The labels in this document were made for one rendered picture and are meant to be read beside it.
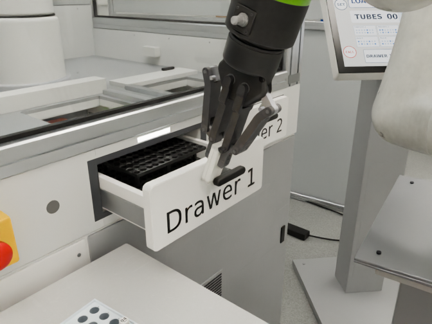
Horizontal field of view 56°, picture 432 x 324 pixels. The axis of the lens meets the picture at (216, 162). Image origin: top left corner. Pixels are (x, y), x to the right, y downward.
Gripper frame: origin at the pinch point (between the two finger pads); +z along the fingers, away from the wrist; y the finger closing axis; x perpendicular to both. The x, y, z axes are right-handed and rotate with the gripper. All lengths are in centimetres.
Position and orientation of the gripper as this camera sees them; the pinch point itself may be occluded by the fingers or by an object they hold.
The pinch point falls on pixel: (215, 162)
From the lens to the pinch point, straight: 63.6
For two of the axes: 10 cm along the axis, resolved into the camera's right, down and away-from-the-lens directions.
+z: -2.6, 7.8, 5.6
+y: 7.2, 5.5, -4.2
